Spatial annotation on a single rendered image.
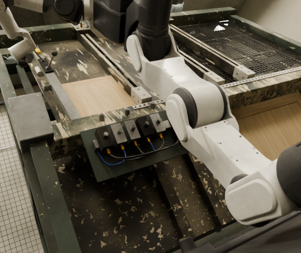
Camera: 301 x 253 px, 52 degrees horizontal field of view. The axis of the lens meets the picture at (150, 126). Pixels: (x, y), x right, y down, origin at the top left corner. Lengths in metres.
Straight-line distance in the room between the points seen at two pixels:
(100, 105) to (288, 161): 1.11
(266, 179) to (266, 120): 1.43
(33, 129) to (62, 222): 0.34
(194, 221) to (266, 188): 0.99
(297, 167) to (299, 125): 1.62
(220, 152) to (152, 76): 0.40
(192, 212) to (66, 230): 0.80
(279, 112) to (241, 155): 1.38
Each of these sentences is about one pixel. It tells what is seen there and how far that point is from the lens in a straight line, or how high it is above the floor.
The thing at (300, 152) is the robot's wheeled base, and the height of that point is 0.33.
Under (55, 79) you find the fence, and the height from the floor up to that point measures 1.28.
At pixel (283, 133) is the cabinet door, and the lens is 2.20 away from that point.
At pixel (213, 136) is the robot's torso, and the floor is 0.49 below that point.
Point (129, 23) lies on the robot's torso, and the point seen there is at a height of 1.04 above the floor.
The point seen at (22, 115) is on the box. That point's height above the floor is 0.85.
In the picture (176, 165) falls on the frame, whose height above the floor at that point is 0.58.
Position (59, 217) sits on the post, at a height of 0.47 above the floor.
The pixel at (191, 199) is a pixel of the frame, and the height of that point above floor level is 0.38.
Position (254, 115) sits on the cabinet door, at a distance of 2.13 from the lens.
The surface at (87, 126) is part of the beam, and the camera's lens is 1.42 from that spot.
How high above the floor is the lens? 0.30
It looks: 18 degrees up
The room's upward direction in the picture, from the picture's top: 24 degrees counter-clockwise
